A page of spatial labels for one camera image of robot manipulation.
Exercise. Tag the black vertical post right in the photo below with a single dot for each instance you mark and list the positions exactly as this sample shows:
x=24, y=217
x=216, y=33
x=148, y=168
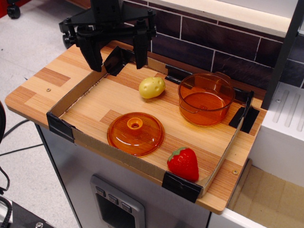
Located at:
x=285, y=51

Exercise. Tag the light wooden shelf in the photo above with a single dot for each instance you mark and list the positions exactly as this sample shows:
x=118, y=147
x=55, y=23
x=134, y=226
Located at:
x=232, y=14

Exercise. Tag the grey oven control panel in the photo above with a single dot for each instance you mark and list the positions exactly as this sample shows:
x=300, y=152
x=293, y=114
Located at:
x=117, y=209

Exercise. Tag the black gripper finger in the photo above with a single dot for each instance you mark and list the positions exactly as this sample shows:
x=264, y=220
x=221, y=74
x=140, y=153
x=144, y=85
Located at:
x=91, y=52
x=140, y=43

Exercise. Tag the black office chair base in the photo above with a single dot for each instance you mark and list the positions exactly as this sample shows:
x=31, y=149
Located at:
x=69, y=33

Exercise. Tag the yellow toy potato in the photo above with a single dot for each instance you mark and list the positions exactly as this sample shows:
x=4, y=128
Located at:
x=151, y=87

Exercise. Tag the cardboard fence with black tape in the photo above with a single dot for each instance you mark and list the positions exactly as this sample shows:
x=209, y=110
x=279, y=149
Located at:
x=93, y=100

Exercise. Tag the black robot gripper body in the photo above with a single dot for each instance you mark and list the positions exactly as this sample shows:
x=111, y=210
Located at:
x=112, y=19

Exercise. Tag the red toy strawberry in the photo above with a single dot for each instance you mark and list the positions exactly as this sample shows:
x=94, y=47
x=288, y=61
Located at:
x=183, y=163

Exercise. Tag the black caster wheel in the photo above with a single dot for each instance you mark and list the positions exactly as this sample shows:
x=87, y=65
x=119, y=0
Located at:
x=13, y=11

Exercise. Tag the orange transparent pot lid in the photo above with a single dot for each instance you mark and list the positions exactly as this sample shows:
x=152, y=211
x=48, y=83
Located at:
x=138, y=134

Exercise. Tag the orange transparent plastic pot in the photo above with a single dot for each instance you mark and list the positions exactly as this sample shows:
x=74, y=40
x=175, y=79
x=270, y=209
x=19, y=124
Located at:
x=205, y=98

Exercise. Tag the white toy sink unit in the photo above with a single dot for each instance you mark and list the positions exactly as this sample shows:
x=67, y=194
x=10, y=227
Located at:
x=279, y=145

